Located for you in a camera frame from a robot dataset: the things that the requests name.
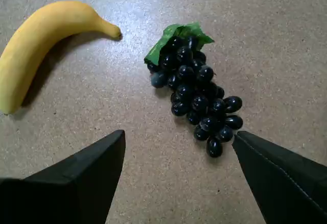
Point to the black toy grapes with leaf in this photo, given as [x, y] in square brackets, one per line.
[194, 101]

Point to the yellow toy banana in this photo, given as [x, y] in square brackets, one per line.
[38, 34]

